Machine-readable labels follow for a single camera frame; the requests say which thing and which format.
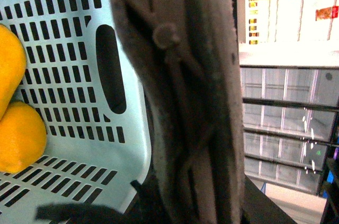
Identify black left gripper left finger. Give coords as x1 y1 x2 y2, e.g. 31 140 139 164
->
35 203 127 223

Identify brown basket handle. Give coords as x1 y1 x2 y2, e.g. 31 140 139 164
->
110 0 245 223

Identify light blue plastic basket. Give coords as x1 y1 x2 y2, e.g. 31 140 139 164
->
1 0 151 223

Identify yellow lemon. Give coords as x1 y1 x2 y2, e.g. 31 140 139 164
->
1 102 47 174

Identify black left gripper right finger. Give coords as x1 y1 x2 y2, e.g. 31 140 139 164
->
242 176 296 224

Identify yellow mango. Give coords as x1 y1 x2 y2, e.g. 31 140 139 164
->
1 24 26 118

